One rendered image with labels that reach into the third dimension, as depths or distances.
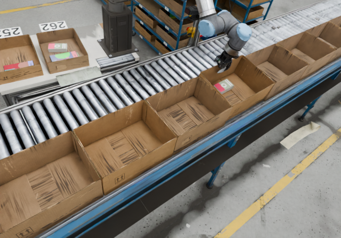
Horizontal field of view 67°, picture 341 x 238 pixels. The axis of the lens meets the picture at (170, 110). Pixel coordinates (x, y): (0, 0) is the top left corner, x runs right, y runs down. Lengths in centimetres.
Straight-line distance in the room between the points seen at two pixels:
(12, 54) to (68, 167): 117
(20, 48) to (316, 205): 275
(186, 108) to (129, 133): 39
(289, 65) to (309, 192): 121
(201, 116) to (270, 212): 120
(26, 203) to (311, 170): 242
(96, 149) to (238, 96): 96
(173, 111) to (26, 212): 89
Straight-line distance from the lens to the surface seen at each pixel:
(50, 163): 137
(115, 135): 142
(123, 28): 207
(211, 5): 143
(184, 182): 160
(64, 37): 233
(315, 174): 288
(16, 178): 138
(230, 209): 232
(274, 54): 216
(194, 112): 157
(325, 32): 285
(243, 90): 182
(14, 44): 231
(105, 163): 133
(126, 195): 122
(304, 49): 251
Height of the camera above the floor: 203
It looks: 47 degrees down
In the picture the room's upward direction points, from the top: 11 degrees clockwise
